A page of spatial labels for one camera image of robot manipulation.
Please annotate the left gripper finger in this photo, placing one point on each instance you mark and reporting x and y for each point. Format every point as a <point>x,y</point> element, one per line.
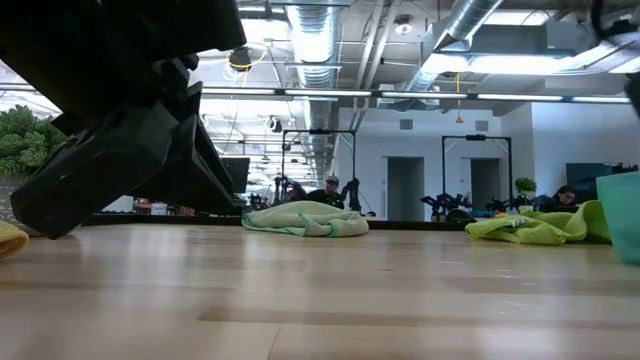
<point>95,170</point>
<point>200,170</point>

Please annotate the pale green microfiber towel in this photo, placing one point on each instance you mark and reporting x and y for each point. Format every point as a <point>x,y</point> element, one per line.
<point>305,220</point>

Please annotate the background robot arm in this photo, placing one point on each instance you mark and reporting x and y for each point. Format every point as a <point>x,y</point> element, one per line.
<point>445,205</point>
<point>352,192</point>

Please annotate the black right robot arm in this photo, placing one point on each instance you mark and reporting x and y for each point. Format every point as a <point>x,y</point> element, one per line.
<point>634,95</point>

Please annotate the yellow microfiber towel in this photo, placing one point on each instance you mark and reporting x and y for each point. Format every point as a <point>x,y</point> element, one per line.
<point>10,240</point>

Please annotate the lime green microfiber towel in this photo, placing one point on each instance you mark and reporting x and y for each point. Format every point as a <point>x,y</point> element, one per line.
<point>535,227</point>

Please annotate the black background monitor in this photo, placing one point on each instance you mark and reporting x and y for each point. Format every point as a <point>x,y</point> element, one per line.
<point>240,172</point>

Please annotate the succulent plant in patterned pot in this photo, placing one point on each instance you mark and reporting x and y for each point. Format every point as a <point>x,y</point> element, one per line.
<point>25,140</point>

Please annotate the person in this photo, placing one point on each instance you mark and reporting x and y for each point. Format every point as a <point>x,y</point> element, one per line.
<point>327,192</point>
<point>562,197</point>

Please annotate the linear ceiling light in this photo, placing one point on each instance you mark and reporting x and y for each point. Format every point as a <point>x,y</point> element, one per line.
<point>325,93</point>

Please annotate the small background plant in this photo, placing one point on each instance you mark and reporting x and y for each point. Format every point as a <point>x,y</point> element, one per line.
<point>525,186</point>

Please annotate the dark background monitor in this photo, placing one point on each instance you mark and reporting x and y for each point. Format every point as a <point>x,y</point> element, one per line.
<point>585,175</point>

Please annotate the teal plastic bin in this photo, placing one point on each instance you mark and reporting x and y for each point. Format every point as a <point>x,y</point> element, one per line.
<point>622,220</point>

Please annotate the black gantry frame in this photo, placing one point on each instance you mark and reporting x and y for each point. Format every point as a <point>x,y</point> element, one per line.
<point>320,131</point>
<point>475,137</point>

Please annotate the silver ventilation duct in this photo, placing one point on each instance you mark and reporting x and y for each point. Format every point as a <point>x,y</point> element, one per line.
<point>470,17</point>
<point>312,40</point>

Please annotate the black metal table frame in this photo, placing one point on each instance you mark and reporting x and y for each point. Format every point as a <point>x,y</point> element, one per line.
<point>415,225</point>

